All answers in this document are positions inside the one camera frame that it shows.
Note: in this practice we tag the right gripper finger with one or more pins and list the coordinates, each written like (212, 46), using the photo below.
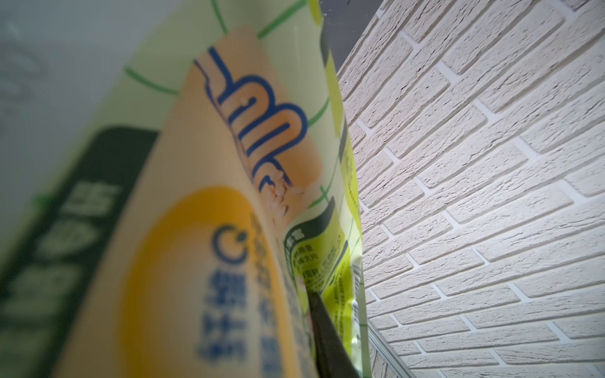
(332, 360)

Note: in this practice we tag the green oats bag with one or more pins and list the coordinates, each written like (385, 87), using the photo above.
(176, 178)

